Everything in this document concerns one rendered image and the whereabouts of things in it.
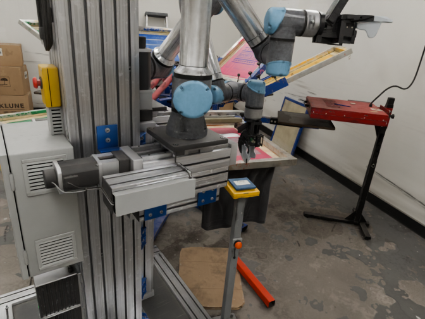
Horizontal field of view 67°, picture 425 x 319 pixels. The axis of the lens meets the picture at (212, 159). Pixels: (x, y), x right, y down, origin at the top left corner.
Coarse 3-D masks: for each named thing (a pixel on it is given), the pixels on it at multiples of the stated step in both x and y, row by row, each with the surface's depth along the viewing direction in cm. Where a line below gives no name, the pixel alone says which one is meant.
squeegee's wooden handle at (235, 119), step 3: (234, 117) 224; (237, 117) 225; (207, 120) 211; (210, 120) 212; (213, 120) 213; (216, 120) 213; (219, 120) 214; (222, 120) 215; (225, 120) 216; (228, 120) 216; (231, 120) 217; (234, 120) 218; (237, 120) 218; (240, 120) 219
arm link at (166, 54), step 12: (216, 0) 129; (216, 12) 135; (180, 24) 140; (168, 36) 146; (156, 48) 153; (168, 48) 148; (156, 60) 152; (168, 60) 153; (156, 72) 154; (168, 72) 161
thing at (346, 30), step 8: (344, 16) 94; (328, 24) 96; (336, 24) 96; (344, 24) 95; (352, 24) 96; (320, 32) 95; (328, 32) 97; (336, 32) 97; (344, 32) 95; (352, 32) 96; (312, 40) 99; (320, 40) 96; (328, 40) 99; (336, 40) 98; (344, 40) 97; (352, 40) 96
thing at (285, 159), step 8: (264, 144) 203; (272, 144) 196; (280, 152) 186; (240, 160) 169; (256, 160) 170; (264, 160) 171; (272, 160) 172; (280, 160) 173; (288, 160) 175; (296, 160) 177; (232, 168) 165; (240, 168) 167; (248, 168) 168
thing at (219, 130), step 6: (216, 132) 221; (222, 132) 222; (228, 132) 223; (234, 132) 224; (228, 138) 212; (234, 138) 213; (258, 150) 195; (240, 156) 183; (258, 156) 185; (264, 156) 186; (270, 156) 187
